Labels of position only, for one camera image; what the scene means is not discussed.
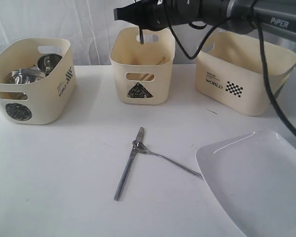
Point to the silver metal spoon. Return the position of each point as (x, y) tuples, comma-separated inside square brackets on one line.
[(142, 149)]

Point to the stainless steel cup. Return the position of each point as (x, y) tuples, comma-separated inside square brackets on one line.
[(47, 63)]

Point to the cream bin with square sticker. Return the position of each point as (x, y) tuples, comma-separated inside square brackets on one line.
[(229, 70)]

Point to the white curtain backdrop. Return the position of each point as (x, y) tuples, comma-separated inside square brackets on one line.
[(89, 25)]

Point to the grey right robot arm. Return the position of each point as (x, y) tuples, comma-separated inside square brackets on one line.
[(277, 17)]

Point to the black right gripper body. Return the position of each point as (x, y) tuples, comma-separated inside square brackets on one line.
[(146, 14)]

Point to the silver metal knife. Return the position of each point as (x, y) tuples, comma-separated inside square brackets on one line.
[(123, 179)]

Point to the cream bin with circle sticker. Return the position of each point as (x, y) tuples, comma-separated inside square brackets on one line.
[(42, 101)]

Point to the stainless steel bowl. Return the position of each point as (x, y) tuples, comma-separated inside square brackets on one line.
[(24, 76)]

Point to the white rectangular plate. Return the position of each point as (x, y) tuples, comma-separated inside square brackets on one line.
[(253, 178)]

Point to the cream bin with triangle sticker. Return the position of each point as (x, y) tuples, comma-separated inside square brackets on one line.
[(131, 61)]

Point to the silver metal fork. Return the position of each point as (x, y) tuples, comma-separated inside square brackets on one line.
[(141, 36)]

